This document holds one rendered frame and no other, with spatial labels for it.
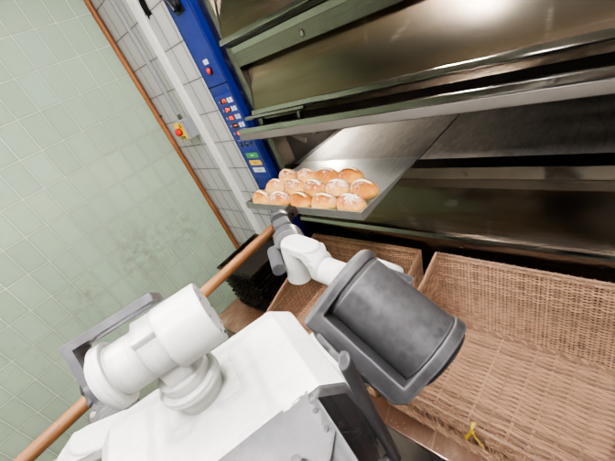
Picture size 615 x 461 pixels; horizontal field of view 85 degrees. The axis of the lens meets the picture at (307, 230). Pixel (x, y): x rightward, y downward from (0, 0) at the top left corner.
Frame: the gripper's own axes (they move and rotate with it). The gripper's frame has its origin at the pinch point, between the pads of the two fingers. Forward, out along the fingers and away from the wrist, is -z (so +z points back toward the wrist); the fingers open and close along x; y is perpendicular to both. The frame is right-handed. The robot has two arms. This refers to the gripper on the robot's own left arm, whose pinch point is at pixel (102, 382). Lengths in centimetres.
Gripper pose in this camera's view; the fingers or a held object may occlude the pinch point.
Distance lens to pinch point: 94.8
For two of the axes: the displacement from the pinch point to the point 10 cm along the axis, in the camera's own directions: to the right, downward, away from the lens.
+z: 6.5, 1.5, -7.4
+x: 3.7, 7.9, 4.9
